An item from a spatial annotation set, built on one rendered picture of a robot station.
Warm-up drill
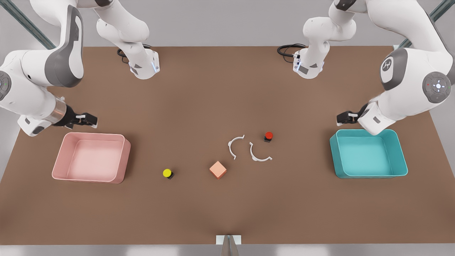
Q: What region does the black cable loop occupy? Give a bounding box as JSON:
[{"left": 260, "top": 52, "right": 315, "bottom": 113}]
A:
[
  {"left": 277, "top": 43, "right": 308, "bottom": 64},
  {"left": 117, "top": 44, "right": 152, "bottom": 64}
]

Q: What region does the pink storage box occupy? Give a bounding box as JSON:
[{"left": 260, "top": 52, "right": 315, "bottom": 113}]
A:
[{"left": 52, "top": 132, "right": 131, "bottom": 184}]

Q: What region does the blue storage box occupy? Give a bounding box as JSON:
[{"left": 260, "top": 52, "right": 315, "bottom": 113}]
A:
[{"left": 330, "top": 129, "right": 408, "bottom": 179}]

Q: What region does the white curved clip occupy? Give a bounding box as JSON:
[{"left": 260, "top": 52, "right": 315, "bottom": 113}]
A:
[
  {"left": 249, "top": 142, "right": 273, "bottom": 162},
  {"left": 228, "top": 135, "right": 245, "bottom": 160}
]

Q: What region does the orange cube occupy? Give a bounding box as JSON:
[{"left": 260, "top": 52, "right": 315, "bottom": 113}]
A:
[{"left": 209, "top": 161, "right": 228, "bottom": 180}]

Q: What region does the silver frame post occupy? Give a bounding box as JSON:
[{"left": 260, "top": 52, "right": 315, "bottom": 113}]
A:
[
  {"left": 0, "top": 0, "right": 57, "bottom": 50},
  {"left": 216, "top": 235, "right": 242, "bottom": 256},
  {"left": 397, "top": 0, "right": 455, "bottom": 49}
]

